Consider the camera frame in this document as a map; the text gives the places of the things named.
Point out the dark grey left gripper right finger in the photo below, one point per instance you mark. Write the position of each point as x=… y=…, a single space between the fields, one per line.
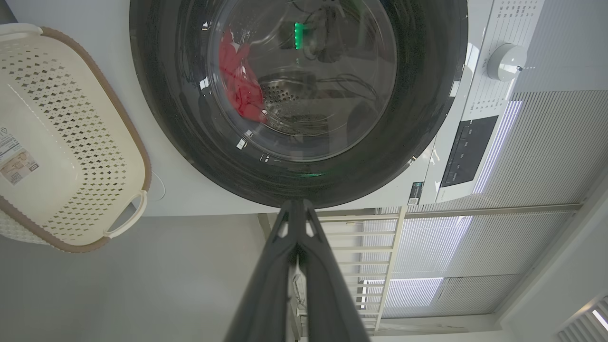
x=327 y=299

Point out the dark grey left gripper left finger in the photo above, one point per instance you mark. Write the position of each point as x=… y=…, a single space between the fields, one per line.
x=266 y=294

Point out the washing machine glass door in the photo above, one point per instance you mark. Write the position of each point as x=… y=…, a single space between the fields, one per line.
x=180 y=118

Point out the red and white garment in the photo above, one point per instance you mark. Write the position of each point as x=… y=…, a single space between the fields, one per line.
x=242 y=90

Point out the white washing machine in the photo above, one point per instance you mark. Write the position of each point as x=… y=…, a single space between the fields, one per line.
x=190 y=192

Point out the black touch display panel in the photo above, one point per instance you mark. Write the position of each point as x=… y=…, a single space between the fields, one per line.
x=468 y=149

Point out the cream perforated laundry basket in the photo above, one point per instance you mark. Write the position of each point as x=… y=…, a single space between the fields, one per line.
x=57 y=142

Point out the printed label sticker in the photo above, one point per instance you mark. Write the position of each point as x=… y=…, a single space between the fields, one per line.
x=14 y=161

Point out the white round control dial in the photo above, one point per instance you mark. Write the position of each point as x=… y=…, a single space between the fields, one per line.
x=504 y=61

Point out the white wooden rack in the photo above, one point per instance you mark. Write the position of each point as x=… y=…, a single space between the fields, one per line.
x=380 y=247

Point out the small black barcode sticker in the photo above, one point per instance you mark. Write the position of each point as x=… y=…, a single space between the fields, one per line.
x=416 y=193

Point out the white window blinds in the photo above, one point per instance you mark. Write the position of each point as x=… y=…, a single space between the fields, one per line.
x=546 y=156

